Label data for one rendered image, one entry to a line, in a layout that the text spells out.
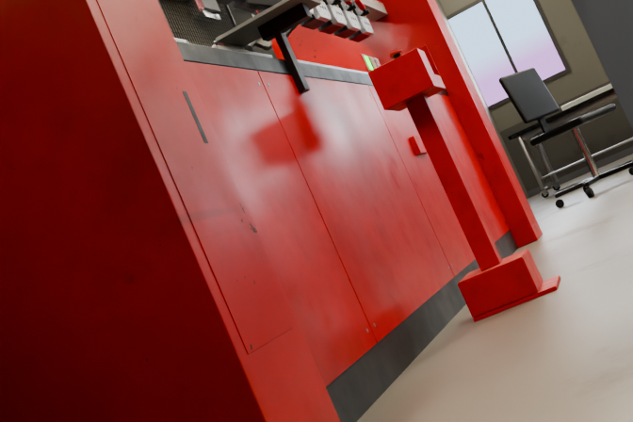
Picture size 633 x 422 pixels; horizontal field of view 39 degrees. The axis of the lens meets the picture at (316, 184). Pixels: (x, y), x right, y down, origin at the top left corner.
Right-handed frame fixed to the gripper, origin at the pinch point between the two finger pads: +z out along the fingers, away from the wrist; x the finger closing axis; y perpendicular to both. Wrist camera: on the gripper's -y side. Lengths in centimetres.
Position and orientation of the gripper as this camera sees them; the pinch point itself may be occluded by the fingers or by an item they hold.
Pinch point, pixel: (249, 45)
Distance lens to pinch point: 269.7
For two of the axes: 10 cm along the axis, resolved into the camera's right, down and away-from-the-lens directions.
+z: -5.8, 7.9, -1.8
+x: -1.3, 1.3, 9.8
